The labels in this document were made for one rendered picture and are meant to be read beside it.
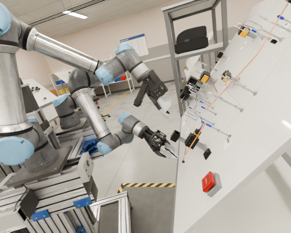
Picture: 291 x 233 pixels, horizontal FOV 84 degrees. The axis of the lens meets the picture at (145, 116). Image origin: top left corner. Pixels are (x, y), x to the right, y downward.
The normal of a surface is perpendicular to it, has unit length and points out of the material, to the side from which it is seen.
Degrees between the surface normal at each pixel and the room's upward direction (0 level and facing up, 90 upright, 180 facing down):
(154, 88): 82
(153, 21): 90
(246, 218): 0
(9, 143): 97
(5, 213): 0
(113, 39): 90
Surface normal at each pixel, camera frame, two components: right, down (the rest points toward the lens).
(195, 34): -0.20, 0.40
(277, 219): -0.22, -0.91
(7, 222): 0.14, 0.32
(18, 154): 0.37, 0.37
